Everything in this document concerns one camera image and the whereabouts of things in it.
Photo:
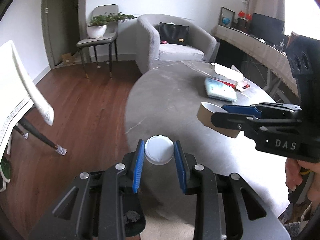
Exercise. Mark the grey armchair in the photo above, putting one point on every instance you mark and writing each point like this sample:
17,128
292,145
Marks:
149,49

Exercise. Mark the black monitor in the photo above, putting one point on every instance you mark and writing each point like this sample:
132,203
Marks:
268,28

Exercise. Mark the potted green plant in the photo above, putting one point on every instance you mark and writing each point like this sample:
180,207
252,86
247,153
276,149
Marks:
98,24

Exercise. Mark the blue tissue pack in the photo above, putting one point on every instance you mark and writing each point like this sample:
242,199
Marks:
218,90

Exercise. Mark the grey dining chair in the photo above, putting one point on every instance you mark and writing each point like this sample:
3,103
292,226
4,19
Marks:
109,38

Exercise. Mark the white green shoe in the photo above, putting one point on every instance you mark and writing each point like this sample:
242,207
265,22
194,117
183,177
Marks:
5,173

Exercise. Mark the person right hand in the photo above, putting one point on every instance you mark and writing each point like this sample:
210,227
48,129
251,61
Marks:
294,179

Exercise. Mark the small cardboard box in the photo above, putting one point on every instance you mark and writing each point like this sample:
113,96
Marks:
67,59

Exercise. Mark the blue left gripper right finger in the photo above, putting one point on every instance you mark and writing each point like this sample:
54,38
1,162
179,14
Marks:
180,165

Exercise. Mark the dark green trash bin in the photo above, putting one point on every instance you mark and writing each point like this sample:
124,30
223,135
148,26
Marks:
133,215

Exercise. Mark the black table leg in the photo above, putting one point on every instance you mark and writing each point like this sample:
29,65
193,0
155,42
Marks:
31,129

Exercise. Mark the picture frame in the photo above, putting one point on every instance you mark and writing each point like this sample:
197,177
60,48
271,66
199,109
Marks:
229,14

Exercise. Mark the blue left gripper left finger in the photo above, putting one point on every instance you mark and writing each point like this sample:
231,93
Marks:
137,165

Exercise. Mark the grey door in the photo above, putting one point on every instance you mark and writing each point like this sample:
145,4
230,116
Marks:
60,28

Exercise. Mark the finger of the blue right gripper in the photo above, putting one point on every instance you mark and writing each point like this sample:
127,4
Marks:
244,110

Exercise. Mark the black handbag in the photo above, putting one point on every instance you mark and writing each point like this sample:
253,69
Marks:
174,33

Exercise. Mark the small white cap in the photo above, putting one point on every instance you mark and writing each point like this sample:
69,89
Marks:
159,150

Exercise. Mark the small blue globe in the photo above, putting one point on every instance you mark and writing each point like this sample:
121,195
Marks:
225,21

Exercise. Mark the beige fringed desk cloth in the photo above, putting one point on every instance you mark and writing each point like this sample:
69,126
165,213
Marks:
274,60

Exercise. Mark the round grey marble table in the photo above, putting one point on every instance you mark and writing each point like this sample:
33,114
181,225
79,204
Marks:
165,101

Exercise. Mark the white patterned tablecloth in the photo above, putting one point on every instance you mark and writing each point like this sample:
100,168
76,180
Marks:
18,93

